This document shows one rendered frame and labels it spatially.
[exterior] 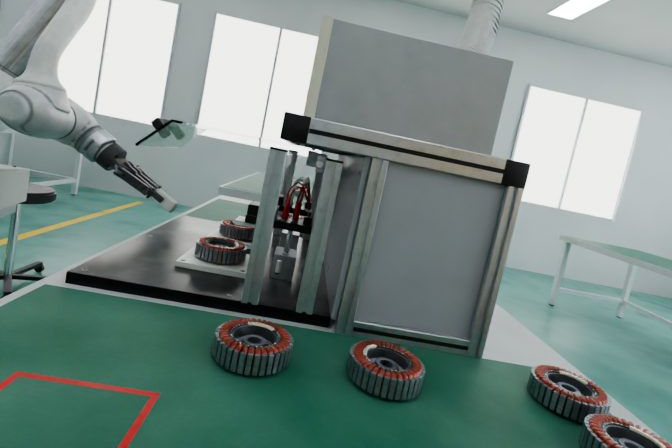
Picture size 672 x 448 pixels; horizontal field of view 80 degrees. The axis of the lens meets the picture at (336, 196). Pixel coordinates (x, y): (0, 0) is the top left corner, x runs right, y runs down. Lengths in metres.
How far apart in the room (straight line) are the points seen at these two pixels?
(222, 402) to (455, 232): 0.47
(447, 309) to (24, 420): 0.62
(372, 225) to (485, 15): 1.78
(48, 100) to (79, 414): 0.77
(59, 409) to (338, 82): 0.64
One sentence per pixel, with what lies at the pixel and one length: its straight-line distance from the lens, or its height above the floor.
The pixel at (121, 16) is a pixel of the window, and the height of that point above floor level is 2.29.
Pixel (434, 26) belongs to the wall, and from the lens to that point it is 6.13.
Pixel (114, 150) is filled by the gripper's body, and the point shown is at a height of 0.96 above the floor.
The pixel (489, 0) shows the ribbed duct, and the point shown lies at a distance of 2.41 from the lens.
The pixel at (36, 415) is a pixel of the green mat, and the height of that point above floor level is 0.75.
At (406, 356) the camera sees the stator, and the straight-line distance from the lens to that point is 0.67.
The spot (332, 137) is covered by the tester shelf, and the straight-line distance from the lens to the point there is 0.69.
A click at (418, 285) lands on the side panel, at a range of 0.77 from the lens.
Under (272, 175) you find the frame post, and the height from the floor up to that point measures 1.00.
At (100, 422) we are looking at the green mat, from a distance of 0.52.
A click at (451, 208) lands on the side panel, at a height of 1.01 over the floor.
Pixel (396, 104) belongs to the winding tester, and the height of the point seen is 1.18.
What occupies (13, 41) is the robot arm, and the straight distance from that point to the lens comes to 1.53.
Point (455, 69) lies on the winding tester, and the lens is 0.87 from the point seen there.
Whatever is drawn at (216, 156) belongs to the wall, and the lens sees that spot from 5.78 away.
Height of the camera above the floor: 1.06
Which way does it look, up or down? 5 degrees down
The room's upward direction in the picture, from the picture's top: 12 degrees clockwise
